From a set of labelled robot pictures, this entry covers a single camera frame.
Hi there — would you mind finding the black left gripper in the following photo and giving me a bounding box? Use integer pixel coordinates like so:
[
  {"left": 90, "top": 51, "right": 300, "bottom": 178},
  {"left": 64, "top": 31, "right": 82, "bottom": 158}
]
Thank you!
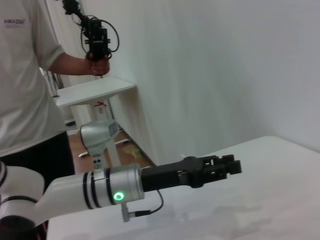
[{"left": 140, "top": 154, "right": 243, "bottom": 194}]

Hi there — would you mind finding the black handheld controller rig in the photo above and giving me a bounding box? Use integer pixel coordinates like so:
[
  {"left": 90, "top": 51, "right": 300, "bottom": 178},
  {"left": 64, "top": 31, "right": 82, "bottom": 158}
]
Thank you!
[{"left": 61, "top": 0, "right": 122, "bottom": 62}]

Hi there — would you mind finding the person bare forearm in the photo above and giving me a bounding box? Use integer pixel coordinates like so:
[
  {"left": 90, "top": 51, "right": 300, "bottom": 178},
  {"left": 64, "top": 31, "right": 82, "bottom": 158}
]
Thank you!
[{"left": 50, "top": 51, "right": 92, "bottom": 76}]

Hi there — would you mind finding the person hand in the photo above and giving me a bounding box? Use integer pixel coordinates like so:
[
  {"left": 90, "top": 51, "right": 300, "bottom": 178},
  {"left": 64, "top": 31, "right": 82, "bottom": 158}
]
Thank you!
[{"left": 85, "top": 51, "right": 111, "bottom": 76}]

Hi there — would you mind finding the yellow green floor clutter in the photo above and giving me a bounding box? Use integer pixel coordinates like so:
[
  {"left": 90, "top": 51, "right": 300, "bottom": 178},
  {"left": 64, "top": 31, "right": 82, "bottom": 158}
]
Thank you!
[{"left": 121, "top": 145, "right": 142, "bottom": 159}]

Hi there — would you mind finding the white side table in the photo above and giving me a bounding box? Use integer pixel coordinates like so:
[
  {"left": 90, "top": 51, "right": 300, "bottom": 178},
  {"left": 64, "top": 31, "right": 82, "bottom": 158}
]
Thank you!
[{"left": 54, "top": 75, "right": 138, "bottom": 168}]

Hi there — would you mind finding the person in white shirt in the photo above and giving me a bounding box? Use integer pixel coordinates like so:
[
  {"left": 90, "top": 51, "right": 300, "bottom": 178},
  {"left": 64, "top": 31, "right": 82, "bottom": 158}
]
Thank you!
[{"left": 0, "top": 0, "right": 76, "bottom": 201}]

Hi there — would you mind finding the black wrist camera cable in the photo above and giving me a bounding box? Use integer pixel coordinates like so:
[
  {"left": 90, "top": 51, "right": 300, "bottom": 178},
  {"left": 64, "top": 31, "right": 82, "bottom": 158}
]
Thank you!
[{"left": 121, "top": 189, "right": 165, "bottom": 223}]

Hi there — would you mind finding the grey metal frame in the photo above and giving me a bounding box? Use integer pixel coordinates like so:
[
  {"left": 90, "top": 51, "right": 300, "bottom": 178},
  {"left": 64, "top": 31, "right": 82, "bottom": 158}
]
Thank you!
[{"left": 45, "top": 70, "right": 61, "bottom": 99}]

